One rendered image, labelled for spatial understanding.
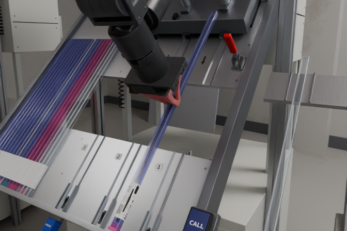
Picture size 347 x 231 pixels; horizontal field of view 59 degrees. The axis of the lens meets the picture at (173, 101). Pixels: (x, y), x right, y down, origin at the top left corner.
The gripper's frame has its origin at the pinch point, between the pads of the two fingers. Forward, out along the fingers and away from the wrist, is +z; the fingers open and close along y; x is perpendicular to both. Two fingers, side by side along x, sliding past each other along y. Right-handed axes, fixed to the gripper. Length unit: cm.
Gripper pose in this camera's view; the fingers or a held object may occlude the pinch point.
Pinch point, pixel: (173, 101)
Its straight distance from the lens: 59.3
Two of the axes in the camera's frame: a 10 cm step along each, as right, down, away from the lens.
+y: -8.5, -1.0, 5.1
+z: 3.7, 5.8, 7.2
